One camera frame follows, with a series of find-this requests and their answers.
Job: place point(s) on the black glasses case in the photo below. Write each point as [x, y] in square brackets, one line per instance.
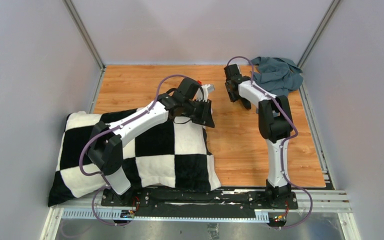
[246, 103]

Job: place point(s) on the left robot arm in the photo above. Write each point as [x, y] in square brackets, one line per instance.
[107, 140]

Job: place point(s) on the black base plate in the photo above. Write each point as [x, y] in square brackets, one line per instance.
[224, 202]

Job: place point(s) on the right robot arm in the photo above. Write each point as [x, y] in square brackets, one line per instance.
[274, 124]

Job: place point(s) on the black white checkered pillow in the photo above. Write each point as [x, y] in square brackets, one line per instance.
[173, 154]

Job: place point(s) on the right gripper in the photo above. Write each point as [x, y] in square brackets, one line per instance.
[233, 97]

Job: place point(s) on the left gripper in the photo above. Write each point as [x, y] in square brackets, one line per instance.
[205, 118]

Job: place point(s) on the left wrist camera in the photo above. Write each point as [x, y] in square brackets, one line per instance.
[204, 91]

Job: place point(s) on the grey-blue crumpled cloth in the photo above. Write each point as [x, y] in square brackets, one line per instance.
[277, 75]

